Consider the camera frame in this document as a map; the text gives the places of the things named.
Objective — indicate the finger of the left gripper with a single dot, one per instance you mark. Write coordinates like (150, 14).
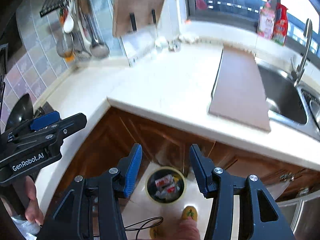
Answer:
(44, 121)
(67, 123)

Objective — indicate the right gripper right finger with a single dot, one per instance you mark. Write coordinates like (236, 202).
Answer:
(260, 216)

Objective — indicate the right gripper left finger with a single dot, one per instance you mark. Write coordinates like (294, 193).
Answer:
(73, 218)

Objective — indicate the round yellow-rimmed trash bin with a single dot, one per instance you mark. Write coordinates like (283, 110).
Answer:
(165, 185)

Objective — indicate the chrome kitchen faucet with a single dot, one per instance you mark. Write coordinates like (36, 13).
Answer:
(297, 72)

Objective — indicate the person's left hand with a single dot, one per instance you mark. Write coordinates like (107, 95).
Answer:
(32, 212)

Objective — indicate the black wok pan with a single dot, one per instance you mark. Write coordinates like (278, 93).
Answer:
(23, 110)

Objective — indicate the right yellow slipper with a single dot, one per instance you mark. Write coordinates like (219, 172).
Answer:
(188, 213)

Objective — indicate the yellow slipper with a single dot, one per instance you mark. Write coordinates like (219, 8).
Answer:
(188, 213)
(156, 233)

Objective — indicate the wooden corner cabinet door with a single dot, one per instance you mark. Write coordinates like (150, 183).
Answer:
(109, 141)

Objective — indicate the pink trouser legs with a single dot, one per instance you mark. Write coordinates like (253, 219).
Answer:
(187, 230)

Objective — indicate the left yellow slipper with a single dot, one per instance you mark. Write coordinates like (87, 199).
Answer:
(156, 233)

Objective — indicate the hanging strainer spoon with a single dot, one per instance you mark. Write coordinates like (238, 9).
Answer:
(65, 44)

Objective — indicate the hanging steel ladle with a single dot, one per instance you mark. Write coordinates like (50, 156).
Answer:
(97, 47)

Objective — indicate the stainless steel sink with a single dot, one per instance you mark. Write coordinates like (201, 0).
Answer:
(288, 104)

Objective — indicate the wooden cutting board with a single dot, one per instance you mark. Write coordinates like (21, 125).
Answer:
(238, 92)

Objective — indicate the red detergent bottle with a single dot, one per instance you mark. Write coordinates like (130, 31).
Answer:
(280, 25)

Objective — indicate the pink dish soap bottle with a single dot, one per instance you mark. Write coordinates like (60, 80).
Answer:
(266, 21)

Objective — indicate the wooden wall cabinet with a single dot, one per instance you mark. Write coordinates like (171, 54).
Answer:
(132, 15)

